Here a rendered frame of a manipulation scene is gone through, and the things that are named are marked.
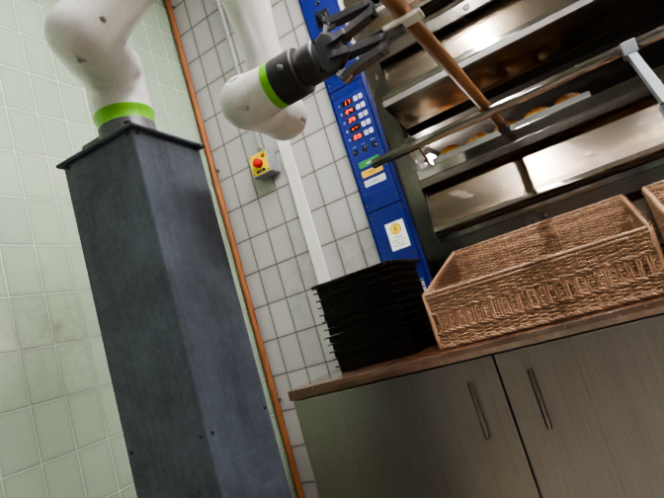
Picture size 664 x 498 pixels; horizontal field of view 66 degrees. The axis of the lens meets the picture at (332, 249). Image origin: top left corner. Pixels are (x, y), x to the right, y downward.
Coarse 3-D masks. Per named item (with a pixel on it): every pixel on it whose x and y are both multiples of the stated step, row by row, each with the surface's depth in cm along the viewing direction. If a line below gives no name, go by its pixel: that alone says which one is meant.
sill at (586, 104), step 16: (640, 80) 155; (592, 96) 161; (608, 96) 159; (560, 112) 165; (576, 112) 163; (528, 128) 170; (480, 144) 178; (496, 144) 175; (448, 160) 183; (464, 160) 180
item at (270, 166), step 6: (264, 150) 213; (270, 150) 215; (252, 156) 215; (258, 156) 214; (264, 156) 213; (270, 156) 214; (276, 156) 218; (264, 162) 213; (270, 162) 212; (276, 162) 216; (252, 168) 216; (258, 168) 214; (264, 168) 213; (270, 168) 211; (276, 168) 214; (258, 174) 214; (264, 174) 214; (270, 174) 216
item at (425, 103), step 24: (600, 0) 148; (624, 0) 150; (648, 0) 152; (552, 24) 154; (576, 24) 156; (600, 24) 158; (624, 24) 160; (504, 48) 160; (528, 48) 163; (552, 48) 165; (480, 72) 170; (504, 72) 173; (408, 96) 175; (432, 96) 178; (456, 96) 181; (408, 120) 189
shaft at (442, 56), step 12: (384, 0) 81; (396, 0) 82; (396, 12) 85; (408, 12) 87; (420, 24) 92; (420, 36) 95; (432, 36) 98; (432, 48) 101; (444, 48) 105; (444, 60) 108; (456, 72) 116; (468, 84) 125; (468, 96) 133; (480, 96) 136; (480, 108) 144; (492, 120) 157
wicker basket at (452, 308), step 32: (544, 224) 164; (640, 224) 119; (512, 256) 167; (544, 256) 162; (576, 256) 119; (608, 256) 116; (640, 256) 113; (448, 288) 133; (480, 288) 129; (512, 288) 125; (544, 288) 160; (576, 288) 119; (608, 288) 116; (640, 288) 113; (448, 320) 133; (512, 320) 125; (544, 320) 122
